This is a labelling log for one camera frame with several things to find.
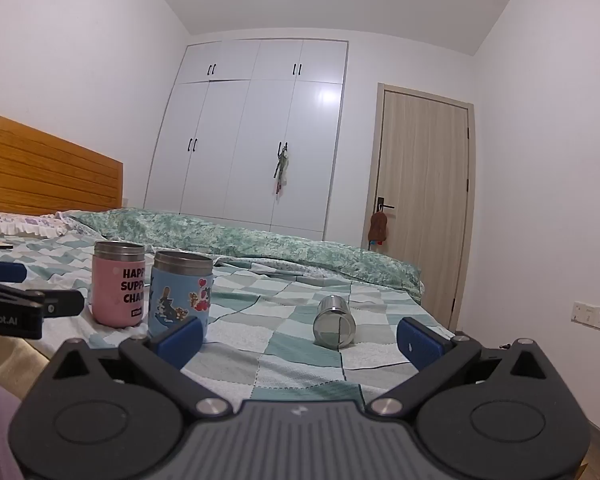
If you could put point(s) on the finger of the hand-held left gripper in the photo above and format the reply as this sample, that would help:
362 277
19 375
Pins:
2 271
62 303

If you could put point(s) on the white wardrobe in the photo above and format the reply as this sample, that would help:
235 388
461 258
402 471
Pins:
250 145

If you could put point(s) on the pink printed steel cup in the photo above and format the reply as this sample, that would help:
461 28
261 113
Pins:
115 290

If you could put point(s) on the hanging key ornament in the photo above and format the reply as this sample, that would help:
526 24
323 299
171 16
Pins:
281 165

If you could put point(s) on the purple floral pillow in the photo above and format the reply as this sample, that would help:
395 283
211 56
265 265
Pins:
15 222

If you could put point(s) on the blue cartoon steel cup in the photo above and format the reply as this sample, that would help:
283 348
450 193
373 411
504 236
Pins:
180 290

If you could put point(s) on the plain steel cup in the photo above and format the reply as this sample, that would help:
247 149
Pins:
334 325

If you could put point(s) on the brown hanging pouch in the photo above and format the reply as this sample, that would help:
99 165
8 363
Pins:
378 230

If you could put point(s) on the green floral quilt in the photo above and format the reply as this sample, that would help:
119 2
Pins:
260 245

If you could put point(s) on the light wooden door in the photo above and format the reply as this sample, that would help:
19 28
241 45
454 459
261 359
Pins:
422 185

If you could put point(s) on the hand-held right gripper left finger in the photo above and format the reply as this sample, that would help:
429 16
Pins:
179 342

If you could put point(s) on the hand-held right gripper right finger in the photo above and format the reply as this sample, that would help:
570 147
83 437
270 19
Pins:
420 345

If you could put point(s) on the white wall socket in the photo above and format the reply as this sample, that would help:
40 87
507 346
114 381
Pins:
590 316

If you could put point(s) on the wooden headboard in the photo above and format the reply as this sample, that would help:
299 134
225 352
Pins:
45 170

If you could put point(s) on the checked green bed sheet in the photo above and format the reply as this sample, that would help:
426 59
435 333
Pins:
280 330

